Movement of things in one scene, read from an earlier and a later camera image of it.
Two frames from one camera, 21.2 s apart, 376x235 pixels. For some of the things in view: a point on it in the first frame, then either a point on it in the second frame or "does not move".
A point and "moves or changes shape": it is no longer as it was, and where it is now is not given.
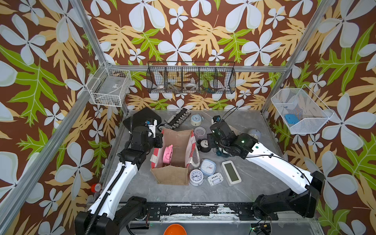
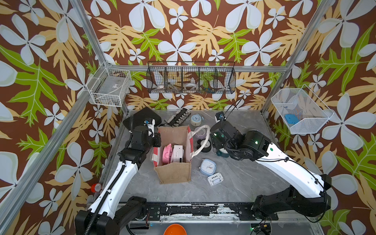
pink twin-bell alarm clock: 167,154 does not move
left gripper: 157,138 does not move
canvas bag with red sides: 171,162 moves or changes shape
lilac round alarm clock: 199,132 does not move
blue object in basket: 291,118 does not move
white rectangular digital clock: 230,173 → 177,153
